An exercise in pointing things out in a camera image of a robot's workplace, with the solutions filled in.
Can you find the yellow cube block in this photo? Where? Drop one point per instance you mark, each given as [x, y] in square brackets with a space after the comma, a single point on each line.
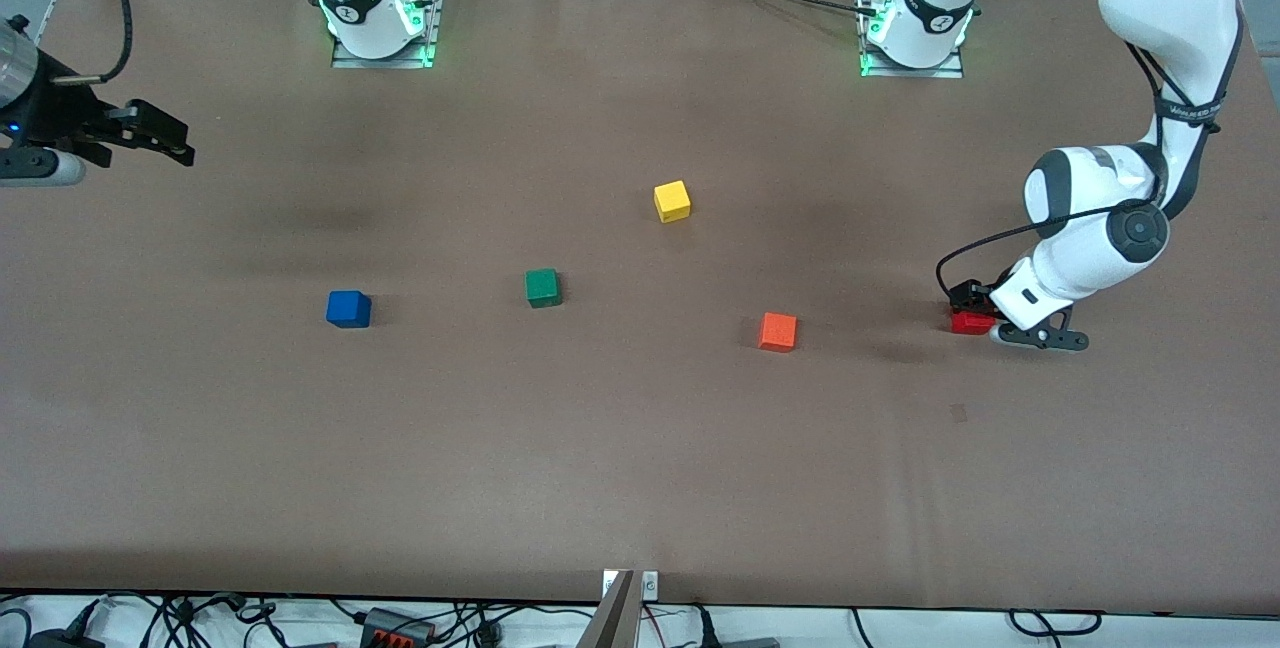
[672, 201]

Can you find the green cube block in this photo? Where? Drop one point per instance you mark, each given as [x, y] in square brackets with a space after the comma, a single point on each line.
[542, 288]

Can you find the grey camera mount pole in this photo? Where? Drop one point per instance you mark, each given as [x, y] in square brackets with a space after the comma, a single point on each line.
[610, 623]

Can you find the blue cube block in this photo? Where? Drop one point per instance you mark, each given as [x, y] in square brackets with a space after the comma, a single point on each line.
[348, 309]

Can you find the small white metal bracket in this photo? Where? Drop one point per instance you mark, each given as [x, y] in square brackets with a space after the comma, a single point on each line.
[650, 585]

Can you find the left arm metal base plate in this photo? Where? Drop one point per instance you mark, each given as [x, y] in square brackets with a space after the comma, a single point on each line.
[950, 70]

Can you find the black power strip red switches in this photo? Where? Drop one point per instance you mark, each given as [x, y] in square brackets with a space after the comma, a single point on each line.
[395, 628]

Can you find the orange cube block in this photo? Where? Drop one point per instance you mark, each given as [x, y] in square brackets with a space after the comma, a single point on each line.
[778, 332]

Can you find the black power adapter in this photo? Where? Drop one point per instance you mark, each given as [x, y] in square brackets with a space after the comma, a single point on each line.
[65, 640]

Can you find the red cube block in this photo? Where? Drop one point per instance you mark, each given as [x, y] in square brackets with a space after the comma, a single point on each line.
[972, 324]

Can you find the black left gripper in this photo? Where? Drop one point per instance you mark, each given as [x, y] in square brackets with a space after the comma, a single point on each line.
[969, 295]

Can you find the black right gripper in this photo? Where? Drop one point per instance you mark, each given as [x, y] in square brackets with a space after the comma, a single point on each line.
[62, 114]

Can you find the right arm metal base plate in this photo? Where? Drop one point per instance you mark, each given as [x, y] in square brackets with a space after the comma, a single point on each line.
[400, 62]

